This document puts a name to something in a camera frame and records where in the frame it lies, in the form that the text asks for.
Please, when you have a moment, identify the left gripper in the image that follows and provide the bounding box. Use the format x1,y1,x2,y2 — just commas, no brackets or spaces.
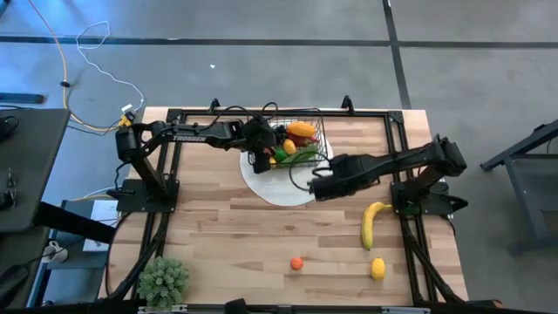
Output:
242,116,278,175

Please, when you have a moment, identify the green cucumber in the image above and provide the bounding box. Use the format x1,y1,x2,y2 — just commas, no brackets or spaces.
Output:
281,146,321,167

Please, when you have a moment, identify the yellow orange mango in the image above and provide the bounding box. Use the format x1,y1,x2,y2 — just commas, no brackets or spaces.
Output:
286,120,316,139

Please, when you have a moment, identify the yellow banana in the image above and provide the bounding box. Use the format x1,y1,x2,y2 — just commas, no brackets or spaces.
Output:
360,201,394,252

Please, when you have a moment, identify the white yellow power adapter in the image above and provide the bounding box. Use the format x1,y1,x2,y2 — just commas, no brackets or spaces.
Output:
118,103,137,128

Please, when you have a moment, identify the green potted plant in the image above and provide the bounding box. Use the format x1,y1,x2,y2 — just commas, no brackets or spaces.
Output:
136,256,192,311

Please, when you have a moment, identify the white paper sheet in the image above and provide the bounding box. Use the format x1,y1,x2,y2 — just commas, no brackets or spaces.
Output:
81,199,119,253

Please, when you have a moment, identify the black desk beam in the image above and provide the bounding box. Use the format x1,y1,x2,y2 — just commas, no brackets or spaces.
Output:
34,201,118,245

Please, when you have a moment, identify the white mug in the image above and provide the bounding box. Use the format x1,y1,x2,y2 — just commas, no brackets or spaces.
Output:
41,239,70,264

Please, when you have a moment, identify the black desk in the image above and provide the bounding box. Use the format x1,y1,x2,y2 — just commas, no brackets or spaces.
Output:
0,107,71,235

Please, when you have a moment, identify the black flat bar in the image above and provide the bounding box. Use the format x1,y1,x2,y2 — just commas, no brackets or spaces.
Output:
0,92,45,105

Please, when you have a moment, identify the black computer mouse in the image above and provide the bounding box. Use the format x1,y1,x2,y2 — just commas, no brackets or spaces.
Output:
0,114,20,142

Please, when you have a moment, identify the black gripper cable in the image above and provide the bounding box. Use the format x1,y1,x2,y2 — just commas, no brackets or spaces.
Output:
288,150,334,194
194,100,281,133

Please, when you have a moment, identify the black wire basket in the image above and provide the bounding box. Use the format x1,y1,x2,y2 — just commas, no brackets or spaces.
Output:
246,113,329,170

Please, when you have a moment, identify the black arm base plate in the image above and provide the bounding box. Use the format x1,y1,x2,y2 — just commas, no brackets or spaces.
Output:
390,180,470,217
116,178,180,215

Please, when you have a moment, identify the white floor cable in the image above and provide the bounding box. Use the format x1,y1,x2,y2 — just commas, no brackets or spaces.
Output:
75,20,146,115

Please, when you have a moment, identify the grey table frame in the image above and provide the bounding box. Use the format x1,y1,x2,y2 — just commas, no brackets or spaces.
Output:
479,117,558,256

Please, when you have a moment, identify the orange floor cable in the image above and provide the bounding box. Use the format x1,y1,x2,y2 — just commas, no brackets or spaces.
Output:
26,0,132,133

